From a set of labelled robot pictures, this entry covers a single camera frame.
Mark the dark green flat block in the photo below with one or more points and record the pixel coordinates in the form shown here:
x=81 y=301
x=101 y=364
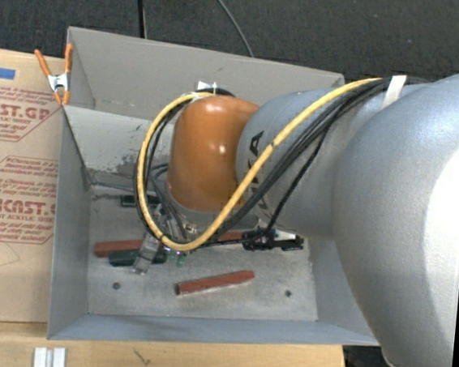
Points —
x=124 y=257
x=127 y=201

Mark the black cylinder on white bracket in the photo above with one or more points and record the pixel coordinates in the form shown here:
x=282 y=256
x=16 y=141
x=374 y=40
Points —
x=260 y=241

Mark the grey metal bin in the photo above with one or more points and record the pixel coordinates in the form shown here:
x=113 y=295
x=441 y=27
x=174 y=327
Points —
x=127 y=298

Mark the brown cardboard board, red print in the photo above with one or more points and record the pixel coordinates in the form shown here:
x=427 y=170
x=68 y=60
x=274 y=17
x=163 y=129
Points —
x=4 y=269

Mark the red-brown flat block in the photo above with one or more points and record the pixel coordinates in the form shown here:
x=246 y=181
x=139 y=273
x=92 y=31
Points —
x=117 y=247
x=232 y=236
x=215 y=282

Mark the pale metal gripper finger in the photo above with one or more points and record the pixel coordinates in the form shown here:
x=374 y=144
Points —
x=150 y=258
x=142 y=257

